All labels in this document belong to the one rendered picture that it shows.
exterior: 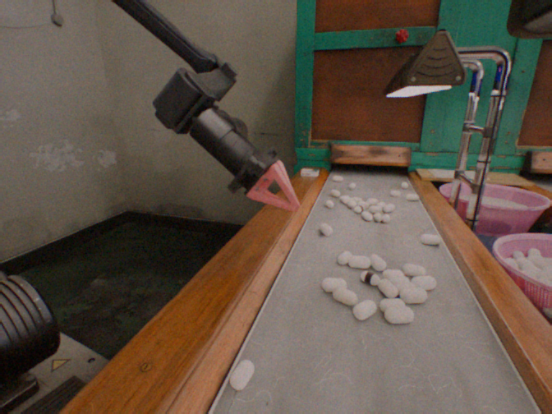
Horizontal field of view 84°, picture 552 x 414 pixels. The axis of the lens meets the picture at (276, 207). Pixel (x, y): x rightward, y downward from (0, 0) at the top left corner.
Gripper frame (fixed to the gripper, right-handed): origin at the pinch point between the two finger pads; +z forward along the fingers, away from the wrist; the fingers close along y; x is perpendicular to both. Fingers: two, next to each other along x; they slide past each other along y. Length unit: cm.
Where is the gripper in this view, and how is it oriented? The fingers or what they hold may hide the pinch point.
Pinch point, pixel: (293, 205)
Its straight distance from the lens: 48.8
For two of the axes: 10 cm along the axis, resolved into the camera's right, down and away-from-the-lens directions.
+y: 2.8, -2.9, 9.1
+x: -6.1, 6.8, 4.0
